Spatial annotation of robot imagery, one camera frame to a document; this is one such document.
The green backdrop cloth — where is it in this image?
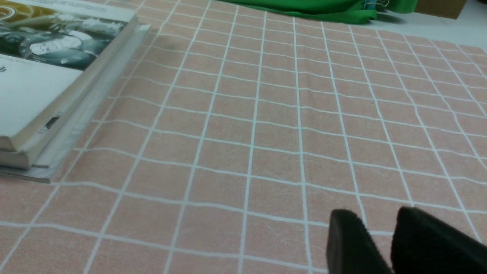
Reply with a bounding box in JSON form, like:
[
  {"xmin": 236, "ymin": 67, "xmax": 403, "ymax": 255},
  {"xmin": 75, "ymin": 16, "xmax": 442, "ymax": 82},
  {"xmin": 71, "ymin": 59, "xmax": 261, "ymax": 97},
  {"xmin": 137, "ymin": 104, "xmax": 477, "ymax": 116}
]
[{"xmin": 228, "ymin": 0, "xmax": 417, "ymax": 24}]

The brown cardboard box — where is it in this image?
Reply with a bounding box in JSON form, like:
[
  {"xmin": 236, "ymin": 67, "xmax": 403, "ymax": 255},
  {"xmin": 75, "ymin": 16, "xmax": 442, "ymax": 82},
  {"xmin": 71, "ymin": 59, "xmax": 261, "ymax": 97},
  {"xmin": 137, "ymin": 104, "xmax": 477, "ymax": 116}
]
[{"xmin": 414, "ymin": 0, "xmax": 467, "ymax": 20}]

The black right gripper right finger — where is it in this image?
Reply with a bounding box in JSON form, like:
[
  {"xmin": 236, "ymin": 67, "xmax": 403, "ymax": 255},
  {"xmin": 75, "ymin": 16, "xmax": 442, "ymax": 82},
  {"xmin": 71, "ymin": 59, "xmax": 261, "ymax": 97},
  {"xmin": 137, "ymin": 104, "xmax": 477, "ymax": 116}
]
[{"xmin": 391, "ymin": 207, "xmax": 487, "ymax": 274}]

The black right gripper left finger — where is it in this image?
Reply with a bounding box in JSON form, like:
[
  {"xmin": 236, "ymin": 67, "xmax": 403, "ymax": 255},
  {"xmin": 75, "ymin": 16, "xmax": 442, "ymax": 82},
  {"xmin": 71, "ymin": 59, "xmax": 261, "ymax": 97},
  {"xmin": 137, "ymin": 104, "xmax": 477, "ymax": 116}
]
[{"xmin": 326, "ymin": 209, "xmax": 393, "ymax": 274}]

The pink checkered tablecloth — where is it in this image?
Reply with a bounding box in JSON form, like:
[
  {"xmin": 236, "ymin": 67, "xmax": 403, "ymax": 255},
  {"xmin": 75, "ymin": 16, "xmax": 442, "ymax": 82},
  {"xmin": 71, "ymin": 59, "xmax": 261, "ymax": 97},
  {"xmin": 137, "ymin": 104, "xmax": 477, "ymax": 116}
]
[{"xmin": 1, "ymin": 0, "xmax": 486, "ymax": 274}]

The middle book in stack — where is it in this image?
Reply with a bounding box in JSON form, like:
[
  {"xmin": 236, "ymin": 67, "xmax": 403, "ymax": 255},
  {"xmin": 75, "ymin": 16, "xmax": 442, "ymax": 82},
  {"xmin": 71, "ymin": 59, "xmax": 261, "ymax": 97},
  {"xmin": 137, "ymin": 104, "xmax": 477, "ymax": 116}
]
[{"xmin": 1, "ymin": 23, "xmax": 152, "ymax": 170}]

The top self-driving book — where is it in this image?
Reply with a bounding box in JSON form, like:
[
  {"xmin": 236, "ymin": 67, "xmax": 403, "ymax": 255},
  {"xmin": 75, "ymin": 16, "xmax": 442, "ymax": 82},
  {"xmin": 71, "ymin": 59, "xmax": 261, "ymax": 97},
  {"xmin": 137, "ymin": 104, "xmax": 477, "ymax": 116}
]
[{"xmin": 0, "ymin": 0, "xmax": 138, "ymax": 151}]

